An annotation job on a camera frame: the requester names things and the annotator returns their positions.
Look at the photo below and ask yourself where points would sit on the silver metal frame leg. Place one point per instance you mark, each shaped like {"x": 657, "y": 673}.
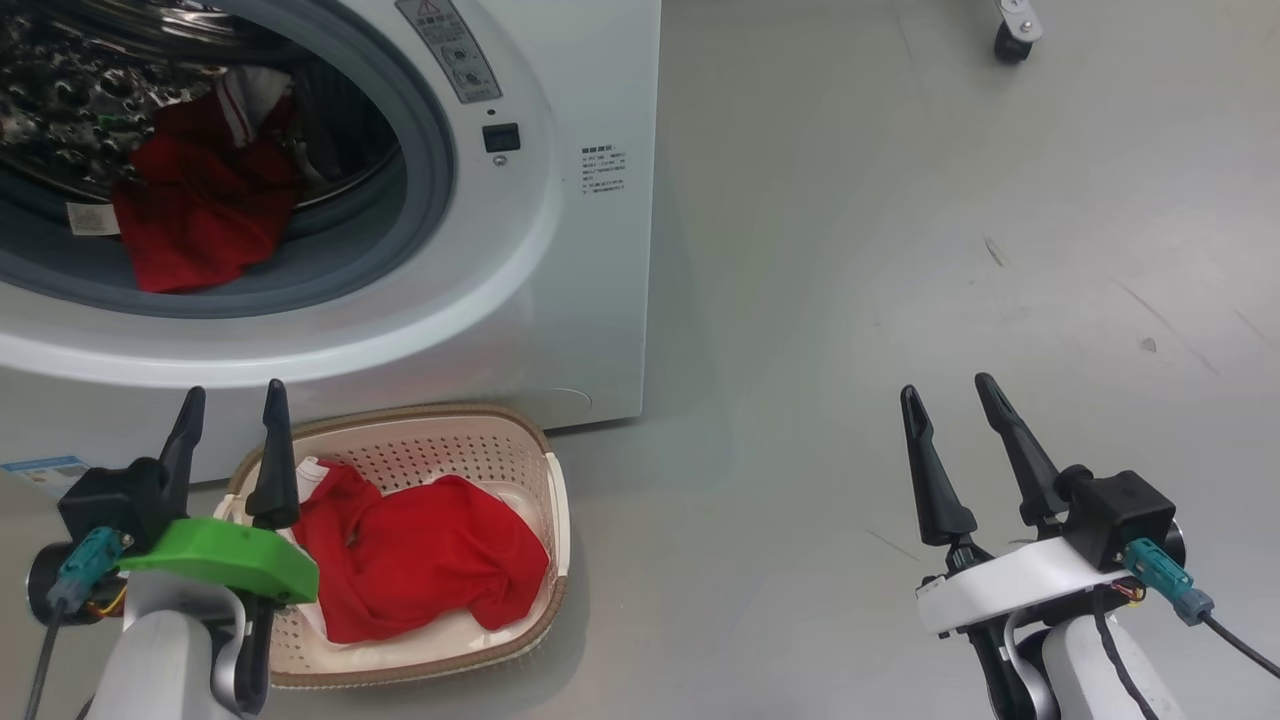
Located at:
{"x": 1022, "y": 12}

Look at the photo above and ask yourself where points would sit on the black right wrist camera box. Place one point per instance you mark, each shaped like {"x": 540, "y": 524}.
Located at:
{"x": 1120, "y": 515}

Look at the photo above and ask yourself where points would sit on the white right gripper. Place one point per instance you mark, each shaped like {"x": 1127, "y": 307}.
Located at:
{"x": 1020, "y": 585}

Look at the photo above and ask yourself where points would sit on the black caster wheel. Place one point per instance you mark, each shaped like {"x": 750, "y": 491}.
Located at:
{"x": 1010, "y": 45}

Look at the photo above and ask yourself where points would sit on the small printed text sticker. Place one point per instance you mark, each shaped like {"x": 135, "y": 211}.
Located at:
{"x": 603, "y": 170}

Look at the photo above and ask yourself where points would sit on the blue energy label sticker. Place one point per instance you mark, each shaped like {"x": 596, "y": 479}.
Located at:
{"x": 45, "y": 475}

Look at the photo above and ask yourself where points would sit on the white front-load washing machine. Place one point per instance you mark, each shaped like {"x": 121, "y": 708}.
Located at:
{"x": 600, "y": 300}

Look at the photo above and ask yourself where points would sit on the grey warning label sticker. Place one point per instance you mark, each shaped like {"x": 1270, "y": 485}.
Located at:
{"x": 450, "y": 50}

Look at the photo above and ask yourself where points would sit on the red garment white striped collar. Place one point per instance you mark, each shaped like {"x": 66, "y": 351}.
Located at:
{"x": 200, "y": 220}

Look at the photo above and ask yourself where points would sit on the cream perforated laundry basket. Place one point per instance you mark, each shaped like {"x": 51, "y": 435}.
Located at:
{"x": 500, "y": 450}

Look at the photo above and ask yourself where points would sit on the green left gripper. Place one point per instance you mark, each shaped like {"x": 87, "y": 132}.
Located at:
{"x": 240, "y": 560}

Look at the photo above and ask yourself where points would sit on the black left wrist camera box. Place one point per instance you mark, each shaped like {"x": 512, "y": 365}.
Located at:
{"x": 110, "y": 500}

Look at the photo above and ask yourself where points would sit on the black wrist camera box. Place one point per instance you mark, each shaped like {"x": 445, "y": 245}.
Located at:
{"x": 110, "y": 500}
{"x": 1120, "y": 515}

